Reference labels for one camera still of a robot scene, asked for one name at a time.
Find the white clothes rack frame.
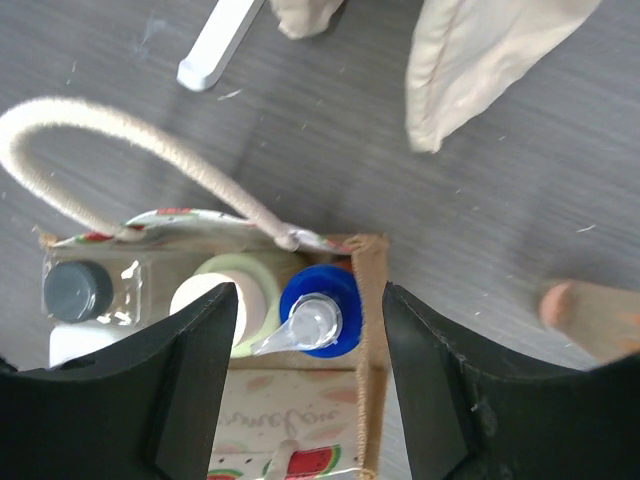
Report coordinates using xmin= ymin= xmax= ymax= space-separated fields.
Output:
xmin=176 ymin=0 xmax=264 ymax=92

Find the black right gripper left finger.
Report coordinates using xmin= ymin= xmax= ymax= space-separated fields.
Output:
xmin=1 ymin=283 xmax=238 ymax=479

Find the green bottle beige cap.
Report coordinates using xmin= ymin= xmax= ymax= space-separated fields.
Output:
xmin=169 ymin=250 xmax=306 ymax=358

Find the orange bottle blue pump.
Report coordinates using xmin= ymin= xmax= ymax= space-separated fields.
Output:
xmin=251 ymin=260 xmax=363 ymax=359

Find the pink bottle pink cap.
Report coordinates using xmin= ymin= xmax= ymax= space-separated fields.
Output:
xmin=538 ymin=279 xmax=639 ymax=363

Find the white bottle grey cap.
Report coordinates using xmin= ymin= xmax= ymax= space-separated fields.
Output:
xmin=48 ymin=321 xmax=142 ymax=370

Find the clear bottle grey cap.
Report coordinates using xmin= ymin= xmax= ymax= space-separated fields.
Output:
xmin=42 ymin=249 xmax=149 ymax=327

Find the beige jacket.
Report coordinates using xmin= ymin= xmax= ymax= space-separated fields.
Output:
xmin=269 ymin=0 xmax=604 ymax=155

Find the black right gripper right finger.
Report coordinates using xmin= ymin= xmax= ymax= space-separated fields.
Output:
xmin=382 ymin=284 xmax=639 ymax=479

